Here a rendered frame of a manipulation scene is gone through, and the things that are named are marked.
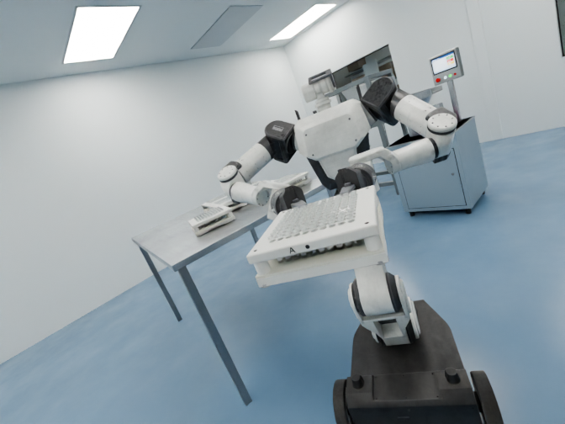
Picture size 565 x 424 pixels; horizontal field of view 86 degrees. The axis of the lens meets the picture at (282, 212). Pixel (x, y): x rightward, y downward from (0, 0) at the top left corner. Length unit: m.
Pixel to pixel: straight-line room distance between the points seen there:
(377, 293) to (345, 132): 0.58
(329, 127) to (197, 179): 4.29
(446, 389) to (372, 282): 0.47
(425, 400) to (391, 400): 0.12
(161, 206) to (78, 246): 1.19
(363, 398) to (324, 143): 0.99
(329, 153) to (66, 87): 4.34
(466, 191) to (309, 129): 2.14
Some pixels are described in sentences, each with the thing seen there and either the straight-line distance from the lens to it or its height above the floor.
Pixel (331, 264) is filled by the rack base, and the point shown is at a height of 1.01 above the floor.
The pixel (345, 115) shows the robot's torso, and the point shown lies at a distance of 1.14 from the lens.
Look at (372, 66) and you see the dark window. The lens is 6.35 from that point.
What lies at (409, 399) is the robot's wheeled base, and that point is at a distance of 1.40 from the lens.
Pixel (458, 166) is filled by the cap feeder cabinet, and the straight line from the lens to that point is 3.02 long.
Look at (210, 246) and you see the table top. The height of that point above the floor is 0.87.
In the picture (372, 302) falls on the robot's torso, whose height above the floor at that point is 0.60.
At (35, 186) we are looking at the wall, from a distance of 4.78.
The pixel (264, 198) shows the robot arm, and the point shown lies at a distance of 1.05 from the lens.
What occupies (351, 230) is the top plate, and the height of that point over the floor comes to 1.06.
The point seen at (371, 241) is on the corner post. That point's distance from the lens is 0.52.
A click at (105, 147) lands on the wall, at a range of 4.96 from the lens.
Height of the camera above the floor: 1.25
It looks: 14 degrees down
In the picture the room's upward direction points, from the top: 21 degrees counter-clockwise
